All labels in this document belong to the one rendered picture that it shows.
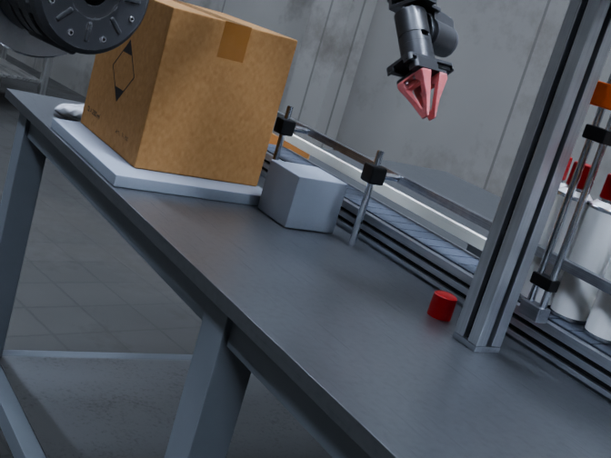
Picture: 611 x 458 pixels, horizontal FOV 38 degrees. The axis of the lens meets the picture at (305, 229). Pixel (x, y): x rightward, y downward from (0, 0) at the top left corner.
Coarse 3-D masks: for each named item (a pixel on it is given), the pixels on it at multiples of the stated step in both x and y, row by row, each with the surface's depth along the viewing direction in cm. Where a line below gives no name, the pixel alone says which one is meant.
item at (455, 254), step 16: (272, 144) 192; (288, 160) 180; (304, 160) 185; (352, 192) 166; (368, 208) 156; (384, 208) 160; (400, 224) 151; (416, 224) 155; (416, 240) 143; (432, 240) 146; (448, 256) 138; (464, 256) 141; (560, 320) 121; (576, 336) 116; (608, 352) 113
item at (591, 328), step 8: (608, 264) 116; (608, 272) 116; (600, 296) 116; (608, 296) 115; (600, 304) 116; (608, 304) 115; (592, 312) 117; (600, 312) 116; (608, 312) 115; (592, 320) 117; (600, 320) 116; (608, 320) 115; (584, 328) 118; (592, 328) 117; (600, 328) 116; (608, 328) 115; (592, 336) 116; (600, 336) 116; (608, 336) 115
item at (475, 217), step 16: (336, 144) 164; (368, 160) 155; (400, 176) 148; (416, 192) 144; (432, 192) 141; (448, 208) 138; (464, 208) 135; (480, 224) 132; (576, 272) 117; (592, 272) 116; (608, 288) 112
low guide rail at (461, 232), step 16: (304, 144) 186; (320, 160) 181; (336, 160) 176; (352, 176) 171; (384, 192) 163; (400, 192) 160; (416, 208) 155; (448, 224) 148; (464, 240) 145; (480, 240) 142
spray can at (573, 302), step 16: (608, 176) 118; (608, 192) 118; (592, 208) 119; (608, 208) 117; (592, 224) 118; (608, 224) 118; (576, 240) 121; (592, 240) 118; (608, 240) 118; (576, 256) 120; (592, 256) 119; (608, 256) 119; (560, 288) 122; (576, 288) 120; (592, 288) 120; (560, 304) 121; (576, 304) 120; (592, 304) 121; (576, 320) 121
